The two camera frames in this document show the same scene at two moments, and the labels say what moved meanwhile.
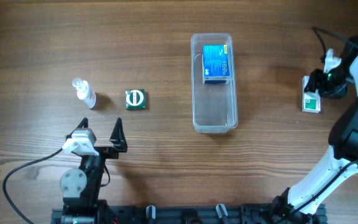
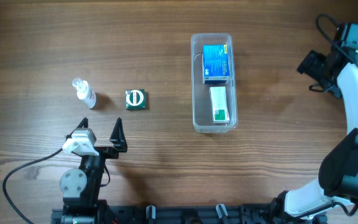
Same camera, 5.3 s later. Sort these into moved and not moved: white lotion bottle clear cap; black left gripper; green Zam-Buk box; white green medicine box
Moved: white green medicine box
Not moved: black left gripper; green Zam-Buk box; white lotion bottle clear cap
